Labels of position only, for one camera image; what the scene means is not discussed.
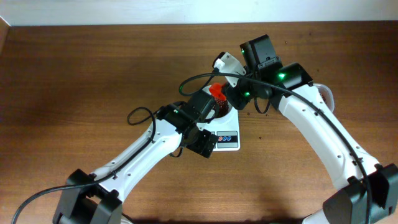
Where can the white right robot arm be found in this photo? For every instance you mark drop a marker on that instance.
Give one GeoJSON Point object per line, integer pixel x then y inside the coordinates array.
{"type": "Point", "coordinates": [366, 191]}

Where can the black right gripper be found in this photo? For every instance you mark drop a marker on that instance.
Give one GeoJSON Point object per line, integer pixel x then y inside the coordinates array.
{"type": "Point", "coordinates": [234, 97]}

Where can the white digital kitchen scale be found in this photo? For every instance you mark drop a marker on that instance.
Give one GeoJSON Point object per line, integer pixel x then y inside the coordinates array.
{"type": "Point", "coordinates": [227, 130]}

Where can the red adzuki beans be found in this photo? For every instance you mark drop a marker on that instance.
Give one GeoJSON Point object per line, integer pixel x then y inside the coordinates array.
{"type": "Point", "coordinates": [222, 107]}

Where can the red plastic scoop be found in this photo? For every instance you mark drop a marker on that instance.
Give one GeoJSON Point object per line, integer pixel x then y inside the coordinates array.
{"type": "Point", "coordinates": [216, 91]}

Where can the clear plastic container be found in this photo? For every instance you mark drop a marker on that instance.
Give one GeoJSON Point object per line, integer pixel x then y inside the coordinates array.
{"type": "Point", "coordinates": [326, 95]}

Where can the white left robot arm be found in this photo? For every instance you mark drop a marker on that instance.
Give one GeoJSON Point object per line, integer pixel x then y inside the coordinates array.
{"type": "Point", "coordinates": [98, 197]}

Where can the white metal bowl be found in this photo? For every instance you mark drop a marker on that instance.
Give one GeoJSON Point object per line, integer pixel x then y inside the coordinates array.
{"type": "Point", "coordinates": [206, 89]}

